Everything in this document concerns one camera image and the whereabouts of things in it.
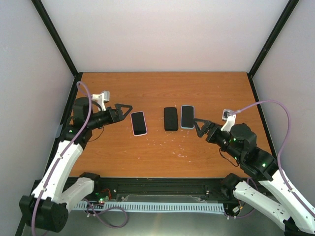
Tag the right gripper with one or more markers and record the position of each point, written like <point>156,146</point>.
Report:
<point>204,128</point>

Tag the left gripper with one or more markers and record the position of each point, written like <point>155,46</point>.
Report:
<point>118,117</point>

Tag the pink phone case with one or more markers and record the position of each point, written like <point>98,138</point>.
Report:
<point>133,127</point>

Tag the light blue phone case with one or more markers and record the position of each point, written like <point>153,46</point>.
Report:
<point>181,118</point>

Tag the black phone case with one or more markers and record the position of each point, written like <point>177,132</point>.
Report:
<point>170,119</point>

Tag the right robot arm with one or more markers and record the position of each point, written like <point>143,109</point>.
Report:
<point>239,141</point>

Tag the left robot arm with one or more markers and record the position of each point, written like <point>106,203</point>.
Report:
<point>49,204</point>

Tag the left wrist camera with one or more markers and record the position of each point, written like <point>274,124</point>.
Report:
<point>101,99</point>

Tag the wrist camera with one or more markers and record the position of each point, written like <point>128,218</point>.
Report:
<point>229,116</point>
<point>101,99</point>

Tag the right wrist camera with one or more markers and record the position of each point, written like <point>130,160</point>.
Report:
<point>229,116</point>

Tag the light blue cable duct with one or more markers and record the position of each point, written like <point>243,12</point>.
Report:
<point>150,207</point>

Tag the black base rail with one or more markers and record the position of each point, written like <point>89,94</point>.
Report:
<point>208,189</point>

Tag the left black frame post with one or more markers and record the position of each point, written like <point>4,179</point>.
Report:
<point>39,6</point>

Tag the black frame post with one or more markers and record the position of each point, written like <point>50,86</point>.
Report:
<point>39,6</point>
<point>282,20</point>

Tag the right black frame post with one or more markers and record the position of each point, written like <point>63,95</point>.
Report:
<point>282,20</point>

